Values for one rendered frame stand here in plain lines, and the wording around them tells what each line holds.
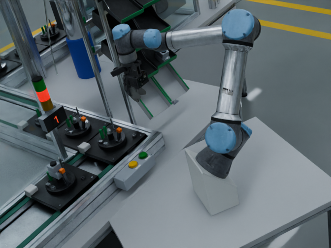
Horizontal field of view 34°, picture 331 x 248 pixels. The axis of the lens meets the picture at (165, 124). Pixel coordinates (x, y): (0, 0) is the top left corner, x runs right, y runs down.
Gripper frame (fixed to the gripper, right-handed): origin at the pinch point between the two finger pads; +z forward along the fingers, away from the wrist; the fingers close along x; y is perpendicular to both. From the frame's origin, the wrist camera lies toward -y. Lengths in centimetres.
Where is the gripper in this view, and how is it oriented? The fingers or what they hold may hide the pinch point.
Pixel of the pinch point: (136, 99)
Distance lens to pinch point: 240.5
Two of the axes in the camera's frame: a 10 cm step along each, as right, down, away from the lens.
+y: 7.7, 2.2, -6.0
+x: 6.1, -5.4, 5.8
